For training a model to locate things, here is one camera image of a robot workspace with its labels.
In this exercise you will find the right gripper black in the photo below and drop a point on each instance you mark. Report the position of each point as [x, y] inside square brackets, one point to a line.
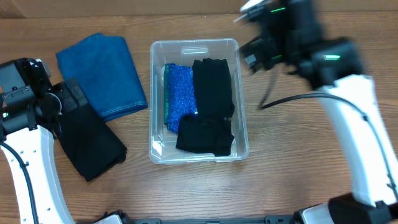
[257, 47]

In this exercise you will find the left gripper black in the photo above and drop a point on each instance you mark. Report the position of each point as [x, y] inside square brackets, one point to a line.
[60, 89]

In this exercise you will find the blue towel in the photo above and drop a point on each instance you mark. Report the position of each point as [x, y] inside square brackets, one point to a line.
[105, 70]

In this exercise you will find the black cloth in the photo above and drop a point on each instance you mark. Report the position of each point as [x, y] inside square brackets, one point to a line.
[205, 134]
[212, 87]
[89, 143]

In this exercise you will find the sparkly blue green garment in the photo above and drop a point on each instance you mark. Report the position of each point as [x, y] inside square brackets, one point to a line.
[179, 98]

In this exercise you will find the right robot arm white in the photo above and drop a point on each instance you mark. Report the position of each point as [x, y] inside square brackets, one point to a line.
[290, 33]

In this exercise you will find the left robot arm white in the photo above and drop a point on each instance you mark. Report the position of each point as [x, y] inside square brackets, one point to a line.
[29, 109]

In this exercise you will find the clear plastic storage bin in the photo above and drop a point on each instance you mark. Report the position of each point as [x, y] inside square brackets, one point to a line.
[162, 142]

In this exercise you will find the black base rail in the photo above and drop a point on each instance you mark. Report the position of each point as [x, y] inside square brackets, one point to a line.
[119, 217]

